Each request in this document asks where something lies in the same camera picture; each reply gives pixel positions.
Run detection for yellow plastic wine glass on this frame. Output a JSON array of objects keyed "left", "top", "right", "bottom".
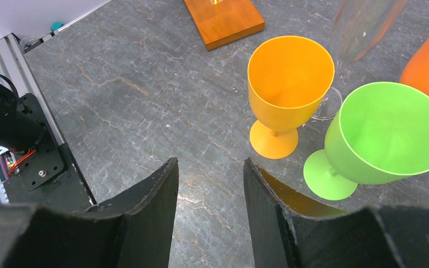
[{"left": 247, "top": 35, "right": 335, "bottom": 159}]

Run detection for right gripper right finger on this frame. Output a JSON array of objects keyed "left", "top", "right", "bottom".
[{"left": 243, "top": 159, "right": 429, "bottom": 267}]

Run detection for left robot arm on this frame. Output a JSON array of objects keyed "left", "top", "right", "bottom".
[{"left": 0, "top": 74, "right": 47, "bottom": 152}]

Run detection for green plastic wine glass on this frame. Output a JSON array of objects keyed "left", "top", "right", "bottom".
[{"left": 303, "top": 82, "right": 429, "bottom": 200}]

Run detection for gold wire glass rack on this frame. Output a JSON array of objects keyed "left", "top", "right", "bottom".
[{"left": 184, "top": 0, "right": 265, "bottom": 51}]

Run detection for clear champagne flute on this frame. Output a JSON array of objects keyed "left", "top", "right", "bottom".
[{"left": 311, "top": 0, "right": 409, "bottom": 122}]

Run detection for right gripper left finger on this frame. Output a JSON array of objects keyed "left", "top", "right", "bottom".
[{"left": 0, "top": 157, "right": 179, "bottom": 267}]

